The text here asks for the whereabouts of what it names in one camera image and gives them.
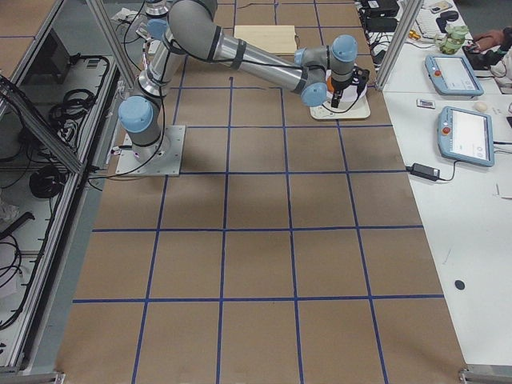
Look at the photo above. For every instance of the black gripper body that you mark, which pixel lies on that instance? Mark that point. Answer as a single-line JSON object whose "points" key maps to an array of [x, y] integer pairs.
{"points": [[341, 86]]}

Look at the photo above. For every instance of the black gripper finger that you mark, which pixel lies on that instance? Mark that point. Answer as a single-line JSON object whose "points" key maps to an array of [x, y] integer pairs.
{"points": [[336, 98]]}

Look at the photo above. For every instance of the white round plate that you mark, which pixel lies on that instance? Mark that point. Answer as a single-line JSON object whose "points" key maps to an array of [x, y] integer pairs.
{"points": [[353, 91]]}

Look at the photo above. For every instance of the orange fruit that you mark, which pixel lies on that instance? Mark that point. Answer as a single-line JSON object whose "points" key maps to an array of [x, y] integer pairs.
{"points": [[330, 86]]}

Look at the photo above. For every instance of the person forearm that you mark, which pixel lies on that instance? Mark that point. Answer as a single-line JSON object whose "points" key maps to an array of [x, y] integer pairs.
{"points": [[490, 38]]}

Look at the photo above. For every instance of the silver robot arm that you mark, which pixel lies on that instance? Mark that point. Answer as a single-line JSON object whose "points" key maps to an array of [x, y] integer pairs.
{"points": [[152, 52], [192, 32]]}

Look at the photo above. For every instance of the cream bear tray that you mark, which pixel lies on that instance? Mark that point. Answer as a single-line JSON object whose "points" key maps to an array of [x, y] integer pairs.
{"points": [[353, 110]]}

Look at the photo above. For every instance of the small printed card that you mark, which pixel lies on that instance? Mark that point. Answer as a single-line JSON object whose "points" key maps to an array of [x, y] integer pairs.
{"points": [[422, 103]]}

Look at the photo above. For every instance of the wooden cutting board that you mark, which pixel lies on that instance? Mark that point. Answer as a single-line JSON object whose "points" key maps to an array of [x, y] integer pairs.
{"points": [[273, 39]]}

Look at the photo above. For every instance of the upper blue teach pendant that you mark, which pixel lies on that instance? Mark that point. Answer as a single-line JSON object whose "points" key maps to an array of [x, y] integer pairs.
{"points": [[452, 76]]}

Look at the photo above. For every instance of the blue teach pendant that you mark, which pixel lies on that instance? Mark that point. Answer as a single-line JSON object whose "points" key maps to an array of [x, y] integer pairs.
{"points": [[466, 136], [452, 76]]}

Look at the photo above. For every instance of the black power adapter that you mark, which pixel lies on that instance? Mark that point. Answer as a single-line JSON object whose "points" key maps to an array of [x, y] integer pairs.
{"points": [[426, 172]]}

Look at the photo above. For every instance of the lower blue teach pendant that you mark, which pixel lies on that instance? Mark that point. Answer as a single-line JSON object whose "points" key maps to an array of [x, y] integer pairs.
{"points": [[466, 136]]}

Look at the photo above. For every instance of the small white ball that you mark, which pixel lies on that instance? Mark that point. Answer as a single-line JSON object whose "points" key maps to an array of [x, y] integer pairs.
{"points": [[481, 107]]}

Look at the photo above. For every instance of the aluminium frame post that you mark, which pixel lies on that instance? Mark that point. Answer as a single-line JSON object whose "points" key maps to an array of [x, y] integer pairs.
{"points": [[409, 13]]}

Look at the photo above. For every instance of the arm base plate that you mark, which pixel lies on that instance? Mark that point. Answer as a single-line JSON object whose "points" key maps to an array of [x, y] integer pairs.
{"points": [[156, 160]]}

